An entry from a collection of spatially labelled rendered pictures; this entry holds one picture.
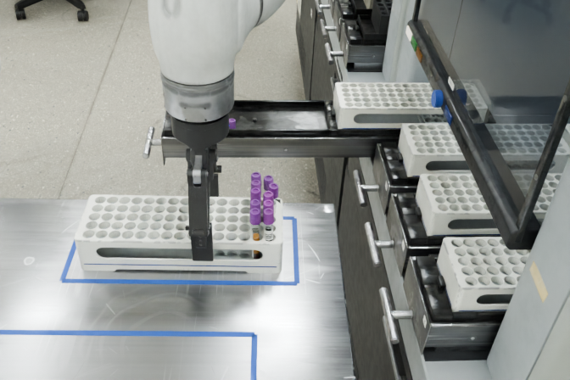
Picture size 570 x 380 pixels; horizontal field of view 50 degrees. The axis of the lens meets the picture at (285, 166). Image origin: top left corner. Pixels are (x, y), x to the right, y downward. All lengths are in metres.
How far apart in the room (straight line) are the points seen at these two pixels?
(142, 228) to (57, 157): 1.69
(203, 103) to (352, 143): 0.55
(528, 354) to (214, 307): 0.41
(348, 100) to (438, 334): 0.52
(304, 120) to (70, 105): 1.79
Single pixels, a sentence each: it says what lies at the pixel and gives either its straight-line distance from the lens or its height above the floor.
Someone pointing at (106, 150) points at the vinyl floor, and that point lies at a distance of 2.59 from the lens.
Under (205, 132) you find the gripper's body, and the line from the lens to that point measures 0.77.
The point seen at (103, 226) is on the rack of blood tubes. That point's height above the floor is 0.87.
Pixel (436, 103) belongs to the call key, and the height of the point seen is 0.98.
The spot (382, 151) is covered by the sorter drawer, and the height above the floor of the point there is 0.81.
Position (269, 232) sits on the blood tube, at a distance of 0.86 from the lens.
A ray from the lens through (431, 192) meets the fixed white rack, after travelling 1.02.
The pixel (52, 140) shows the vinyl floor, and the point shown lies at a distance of 2.70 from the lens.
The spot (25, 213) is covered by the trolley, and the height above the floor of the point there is 0.82.
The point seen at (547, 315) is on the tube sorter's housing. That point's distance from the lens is 0.78.
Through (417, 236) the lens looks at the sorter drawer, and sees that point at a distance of 1.01.
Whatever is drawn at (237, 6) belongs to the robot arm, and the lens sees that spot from 0.71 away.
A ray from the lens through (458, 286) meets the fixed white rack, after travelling 0.89.
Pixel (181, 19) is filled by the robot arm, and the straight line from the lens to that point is 0.68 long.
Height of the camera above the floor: 1.50
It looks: 38 degrees down
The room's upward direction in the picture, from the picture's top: 3 degrees clockwise
